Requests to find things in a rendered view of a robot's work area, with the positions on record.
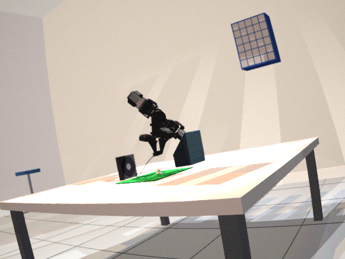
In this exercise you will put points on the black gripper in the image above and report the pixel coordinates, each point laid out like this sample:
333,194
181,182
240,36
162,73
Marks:
151,139

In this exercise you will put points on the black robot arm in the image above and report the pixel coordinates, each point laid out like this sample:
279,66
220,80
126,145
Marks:
146,107

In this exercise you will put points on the green circuit board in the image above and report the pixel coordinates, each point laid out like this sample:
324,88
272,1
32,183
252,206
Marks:
154,176

